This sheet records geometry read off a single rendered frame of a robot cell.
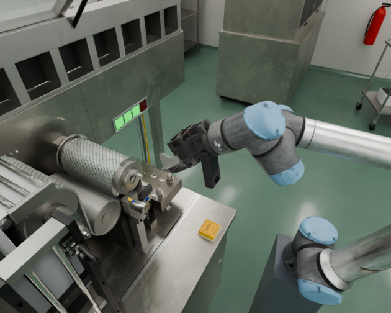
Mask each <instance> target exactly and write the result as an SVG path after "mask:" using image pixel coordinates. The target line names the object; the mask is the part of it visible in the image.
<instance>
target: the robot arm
mask: <svg viewBox="0 0 391 313"><path fill-rule="evenodd" d="M181 131H182V132H180V133H178V134H176V135H175V136H174V137H173V138H172V139H171V141H170V142H169V143H167V145H168V147H169V148H170V149H171V151H172V153H173V154H174V156H168V155H167V154H165V153H160V154H159V156H160V159H161V161H162V163H163V165H164V167H162V168H161V169H162V170H163V171H165V172H168V173H178V172H181V171H183V170H185V169H188V168H191V167H193V166H196V165H197V164H198V163H200V161H201V164H202V171H203V176H204V182H205V187H207V188H210V189H213V188H214V187H215V186H216V184H217V183H218V182H219V180H220V178H221V177H220V167H219V162H218V156H219V155H225V154H227V153H231V152H234V151H237V150H241V149H243V148H246V149H247V150H248V151H249V152H250V154H251V155H252V156H253V158H254V159H255V160H256V161H257V162H258V163H259V165H260V166H261V167H262V169H263V170H264V171H265V172H266V174H267V176H268V177H270V178H271V179H272V180H273V182H275V183H276V184H278V185H279V186H288V185H290V184H293V183H295V182H296V181H298V180H299V179H300V178H301V177H302V175H303V173H304V169H305V168H304V165H303V163H302V162H301V159H300V157H298V156H297V154H296V151H295V147H299V148H303V149H306V150H311V151H314V152H318V153H323V154H326V155H331V156H334V157H338V158H342V159H345V160H350V161H355V162H358V163H362V164H365V165H369V166H374V167H377V168H382V169H385V170H389V171H391V138H388V137H383V136H380V135H376V134H371V133H367V132H363V131H360V130H355V129H350V128H347V127H342V126H339V125H334V124H329V123H326V122H322V121H319V120H313V119H309V118H306V117H300V116H296V115H295V114H294V112H293V110H292V109H291V108H290V107H288V106H285V105H277V104H276V103H274V102H272V101H263V102H259V103H257V104H255V105H252V106H248V107H247V108H246V109H244V110H242V111H240V112H237V113H236V114H233V115H231V116H229V117H226V118H224V119H222V120H220V121H218V122H215V123H213V124H211V122H210V121H209V119H206V120H203V121H201V122H199V123H197V124H195V123H193V124H191V125H189V126H187V127H185V128H183V129H181ZM337 239H338V231H337V229H336V228H335V226H334V225H333V224H332V223H330V222H328V221H327V220H326V219H323V218H321V217H316V216H310V217H307V218H305V219H304V220H303V221H302V222H301V223H300V225H299V229H298V231H297V233H296V235H295V237H294V240H293V241H291V242H290V243H288V244H287V245H286V246H285V248H284V250H283V252H282V261H283V264H284V266H285V268H286V269H287V271H288V272H289V273H290V274H292V275H293V276H295V277H296V278H298V279H297V282H298V286H299V292H300V294H301V295H302V296H303V297H305V298H307V299H309V300H311V301H313V302H317V303H320V304H328V305H335V304H339V303H341V301H342V298H343V296H342V295H341V293H342V292H343V291H347V290H349V289H351V288H352V286H353V282H354V281H355V280H358V279H361V278H364V277H366V276H369V275H372V274H375V273H378V272H380V271H383V270H386V269H389V268H391V224H389V225H387V226H385V227H383V228H381V229H379V230H376V231H375V232H373V233H371V234H369V235H366V236H365V237H363V238H360V239H358V240H356V241H354V242H352V243H350V244H348V245H346V246H343V247H341V248H339V249H337V250H335V242H336V241H337Z"/></svg>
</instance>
